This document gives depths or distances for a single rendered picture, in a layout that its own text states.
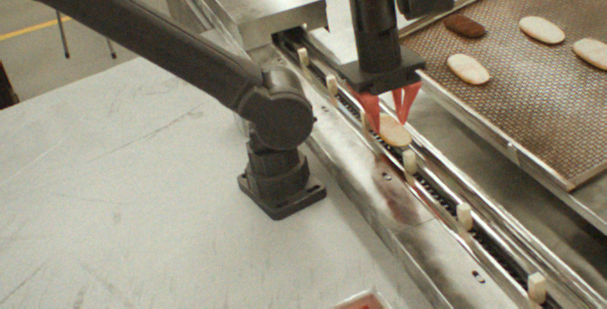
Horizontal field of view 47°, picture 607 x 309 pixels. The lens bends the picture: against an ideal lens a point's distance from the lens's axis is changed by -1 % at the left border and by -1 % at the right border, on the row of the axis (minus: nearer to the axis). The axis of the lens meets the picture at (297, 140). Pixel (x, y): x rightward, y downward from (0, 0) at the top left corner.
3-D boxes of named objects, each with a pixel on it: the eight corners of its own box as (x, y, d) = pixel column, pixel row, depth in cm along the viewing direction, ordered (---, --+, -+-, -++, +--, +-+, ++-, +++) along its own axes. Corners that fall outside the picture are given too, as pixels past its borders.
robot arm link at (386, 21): (341, -22, 90) (351, -8, 85) (394, -33, 90) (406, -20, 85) (350, 29, 93) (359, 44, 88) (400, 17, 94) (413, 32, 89)
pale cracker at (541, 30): (512, 25, 110) (511, 19, 110) (533, 15, 111) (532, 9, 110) (549, 48, 102) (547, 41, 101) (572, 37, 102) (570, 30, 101)
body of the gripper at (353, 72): (427, 73, 92) (422, 20, 89) (357, 97, 90) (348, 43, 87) (405, 56, 98) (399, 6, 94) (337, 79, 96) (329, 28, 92)
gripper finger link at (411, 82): (427, 128, 96) (421, 67, 92) (380, 145, 95) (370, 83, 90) (405, 108, 102) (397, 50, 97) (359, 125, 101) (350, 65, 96)
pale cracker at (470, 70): (441, 63, 109) (440, 57, 108) (463, 52, 109) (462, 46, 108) (472, 89, 100) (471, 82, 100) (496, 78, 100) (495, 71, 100)
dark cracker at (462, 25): (437, 24, 119) (435, 18, 118) (456, 14, 119) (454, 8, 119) (472, 42, 111) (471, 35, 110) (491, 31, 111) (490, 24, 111)
